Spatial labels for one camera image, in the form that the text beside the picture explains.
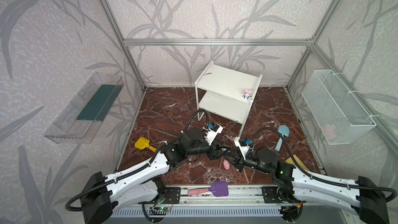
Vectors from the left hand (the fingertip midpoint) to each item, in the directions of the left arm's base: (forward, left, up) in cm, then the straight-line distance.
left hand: (228, 143), depth 68 cm
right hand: (-1, +1, -4) cm, 4 cm away
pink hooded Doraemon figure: (+17, -8, +14) cm, 23 cm away
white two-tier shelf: (+21, 0, +10) cm, 24 cm away
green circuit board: (-23, +30, -22) cm, 43 cm away
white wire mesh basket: (+7, -45, +12) cm, 48 cm away
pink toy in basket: (+7, -48, 0) cm, 49 cm away
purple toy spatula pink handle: (-15, +3, -21) cm, 26 cm away
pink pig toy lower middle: (-4, -1, -19) cm, 19 cm away
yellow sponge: (-1, -36, -21) cm, 42 cm away
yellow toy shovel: (+8, +47, -21) cm, 53 cm away
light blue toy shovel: (+18, -40, -22) cm, 49 cm away
